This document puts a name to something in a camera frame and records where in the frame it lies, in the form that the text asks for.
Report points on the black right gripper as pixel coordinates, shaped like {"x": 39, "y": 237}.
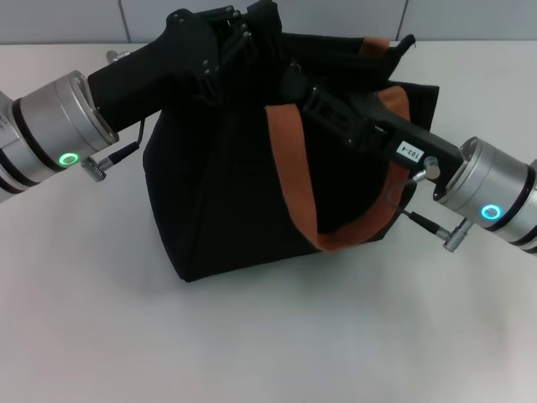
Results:
{"x": 403, "y": 134}

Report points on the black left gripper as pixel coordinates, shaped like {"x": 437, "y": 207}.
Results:
{"x": 168, "y": 63}

